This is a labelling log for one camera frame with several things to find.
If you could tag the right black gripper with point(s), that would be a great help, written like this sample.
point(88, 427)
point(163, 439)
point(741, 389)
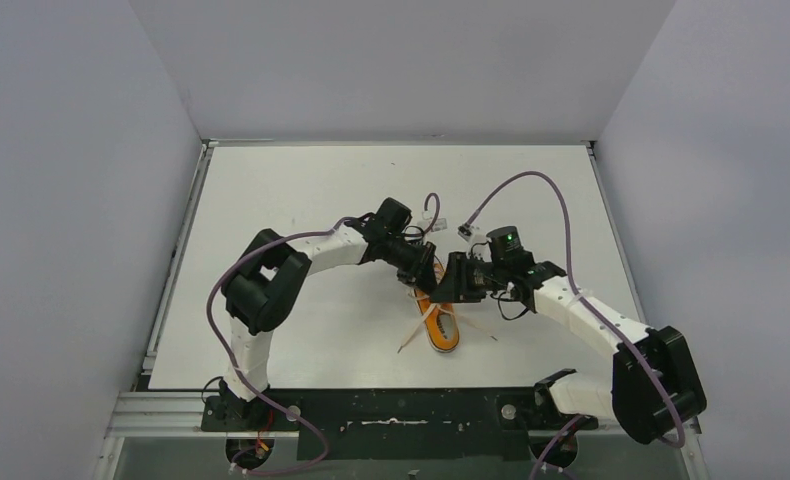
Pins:
point(456, 286)

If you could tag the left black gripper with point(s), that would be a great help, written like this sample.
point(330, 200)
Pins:
point(423, 263)

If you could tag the cream shoelace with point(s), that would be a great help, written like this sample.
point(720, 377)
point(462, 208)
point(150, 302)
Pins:
point(461, 320)

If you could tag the orange canvas sneaker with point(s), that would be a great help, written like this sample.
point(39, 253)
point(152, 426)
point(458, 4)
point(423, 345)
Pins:
point(437, 321)

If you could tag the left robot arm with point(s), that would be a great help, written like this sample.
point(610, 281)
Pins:
point(261, 288)

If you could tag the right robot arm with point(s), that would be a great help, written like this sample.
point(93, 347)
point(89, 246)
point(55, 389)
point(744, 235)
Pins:
point(653, 386)

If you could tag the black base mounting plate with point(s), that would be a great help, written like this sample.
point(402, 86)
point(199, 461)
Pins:
point(424, 446)

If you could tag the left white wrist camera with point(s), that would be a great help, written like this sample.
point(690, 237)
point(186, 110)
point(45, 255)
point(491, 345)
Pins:
point(435, 225)

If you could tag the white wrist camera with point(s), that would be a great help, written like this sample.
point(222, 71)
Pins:
point(435, 225)
point(471, 234)

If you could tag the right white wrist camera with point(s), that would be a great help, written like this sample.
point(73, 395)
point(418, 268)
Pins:
point(471, 234)

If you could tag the aluminium right table rail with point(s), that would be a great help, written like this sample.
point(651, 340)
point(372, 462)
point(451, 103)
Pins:
point(592, 154)

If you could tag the aluminium front rail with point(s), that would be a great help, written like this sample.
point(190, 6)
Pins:
point(156, 414)

